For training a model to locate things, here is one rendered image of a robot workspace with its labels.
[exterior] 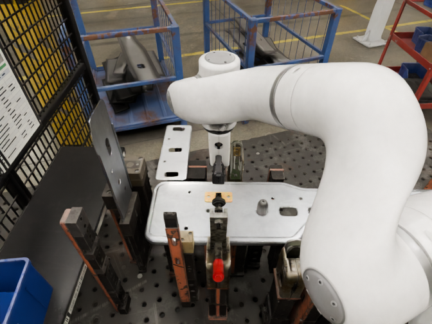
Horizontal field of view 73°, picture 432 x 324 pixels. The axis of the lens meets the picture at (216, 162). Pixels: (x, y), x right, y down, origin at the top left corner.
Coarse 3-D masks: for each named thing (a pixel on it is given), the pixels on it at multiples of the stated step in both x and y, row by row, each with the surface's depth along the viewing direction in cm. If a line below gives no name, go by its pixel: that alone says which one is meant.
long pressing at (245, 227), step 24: (168, 192) 90; (192, 192) 90; (240, 192) 90; (264, 192) 90; (288, 192) 90; (312, 192) 90; (192, 216) 84; (240, 216) 84; (264, 216) 84; (288, 216) 84; (240, 240) 78; (264, 240) 78
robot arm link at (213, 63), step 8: (208, 56) 59; (216, 56) 58; (224, 56) 58; (232, 56) 59; (200, 64) 58; (208, 64) 56; (216, 64) 56; (224, 64) 56; (232, 64) 57; (200, 72) 59; (208, 72) 57; (216, 72) 56; (224, 72) 56
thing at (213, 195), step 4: (208, 192) 90; (212, 192) 90; (216, 192) 90; (220, 192) 90; (224, 192) 90; (228, 192) 90; (204, 196) 89; (212, 196) 89; (216, 196) 88; (220, 196) 88; (224, 196) 89; (232, 196) 89; (204, 200) 88; (208, 200) 88; (228, 200) 88; (232, 200) 88
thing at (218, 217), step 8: (216, 200) 61; (224, 200) 61; (216, 208) 60; (224, 208) 59; (216, 216) 58; (224, 216) 58; (216, 224) 59; (224, 224) 61; (216, 232) 64; (224, 232) 64; (216, 240) 67; (224, 240) 67; (224, 248) 71
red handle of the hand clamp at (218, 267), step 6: (210, 240) 71; (216, 246) 68; (216, 252) 65; (216, 258) 62; (216, 264) 59; (222, 264) 60; (216, 270) 57; (222, 270) 58; (216, 276) 56; (222, 276) 57
